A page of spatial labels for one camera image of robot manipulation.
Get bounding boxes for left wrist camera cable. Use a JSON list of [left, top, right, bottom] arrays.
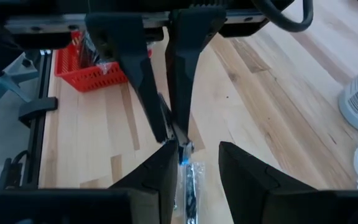
[[250, 0, 314, 33]]

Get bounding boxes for office chair pale blue base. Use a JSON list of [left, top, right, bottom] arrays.
[[0, 51, 42, 139]]

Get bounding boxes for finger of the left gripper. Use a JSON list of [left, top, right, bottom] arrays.
[[165, 5, 227, 135], [85, 12, 169, 144]]

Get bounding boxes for black aluminium table frame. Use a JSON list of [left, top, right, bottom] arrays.
[[17, 49, 58, 189]]

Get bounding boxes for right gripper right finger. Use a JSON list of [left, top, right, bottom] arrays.
[[219, 141, 358, 224]]

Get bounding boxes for red plastic basket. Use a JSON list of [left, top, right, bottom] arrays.
[[53, 30, 154, 93]]

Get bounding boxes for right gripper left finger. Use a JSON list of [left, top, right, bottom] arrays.
[[0, 140, 180, 224]]

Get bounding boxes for bagged metal nail tool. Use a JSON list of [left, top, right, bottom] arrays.
[[158, 93, 206, 224]]

